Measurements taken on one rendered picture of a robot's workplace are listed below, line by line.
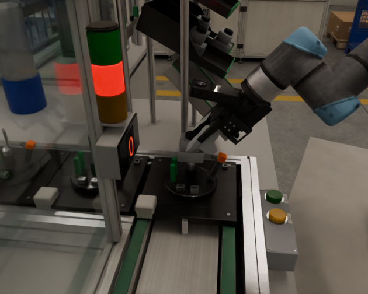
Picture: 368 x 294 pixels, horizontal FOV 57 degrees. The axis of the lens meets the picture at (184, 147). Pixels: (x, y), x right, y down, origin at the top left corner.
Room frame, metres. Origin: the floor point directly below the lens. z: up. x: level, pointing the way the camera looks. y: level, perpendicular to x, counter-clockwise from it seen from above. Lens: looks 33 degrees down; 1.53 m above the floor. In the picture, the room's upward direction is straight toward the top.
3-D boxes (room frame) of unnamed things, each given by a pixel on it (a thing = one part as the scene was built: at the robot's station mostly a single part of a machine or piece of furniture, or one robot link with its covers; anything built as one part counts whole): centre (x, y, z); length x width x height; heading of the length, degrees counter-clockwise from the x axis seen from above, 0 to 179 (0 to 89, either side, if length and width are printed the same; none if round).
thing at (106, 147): (0.52, 0.12, 1.29); 0.12 x 0.05 x 0.25; 173
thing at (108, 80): (0.52, 0.12, 1.34); 0.05 x 0.05 x 0.05
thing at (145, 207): (0.61, 0.09, 0.97); 0.05 x 0.05 x 0.04; 83
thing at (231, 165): (0.70, -0.02, 0.96); 0.24 x 0.24 x 0.02; 83
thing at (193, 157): (0.70, -0.01, 1.09); 0.08 x 0.04 x 0.07; 83
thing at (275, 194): (0.66, -0.23, 0.96); 0.04 x 0.04 x 0.02
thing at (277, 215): (0.59, -0.22, 0.96); 0.04 x 0.04 x 0.02
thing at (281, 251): (0.59, -0.22, 0.93); 0.21 x 0.07 x 0.06; 173
